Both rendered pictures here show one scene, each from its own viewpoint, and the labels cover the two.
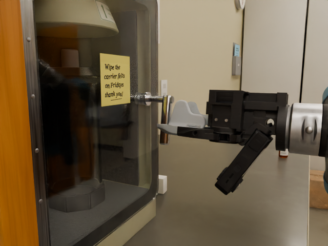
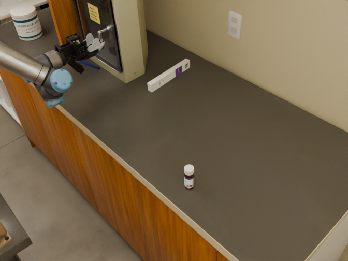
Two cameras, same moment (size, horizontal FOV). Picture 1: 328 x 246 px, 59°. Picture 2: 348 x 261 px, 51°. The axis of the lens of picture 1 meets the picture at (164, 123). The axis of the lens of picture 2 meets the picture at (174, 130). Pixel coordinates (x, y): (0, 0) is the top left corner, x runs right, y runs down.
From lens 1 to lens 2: 189 cm
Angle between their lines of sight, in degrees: 99
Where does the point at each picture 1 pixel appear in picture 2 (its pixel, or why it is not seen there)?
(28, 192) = (55, 20)
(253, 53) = not seen: outside the picture
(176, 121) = (90, 39)
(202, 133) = not seen: hidden behind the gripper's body
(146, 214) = (120, 76)
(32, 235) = (57, 28)
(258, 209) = (107, 117)
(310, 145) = not seen: hidden behind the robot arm
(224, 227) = (102, 99)
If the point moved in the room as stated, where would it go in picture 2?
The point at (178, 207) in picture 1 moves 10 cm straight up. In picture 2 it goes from (129, 91) to (126, 73)
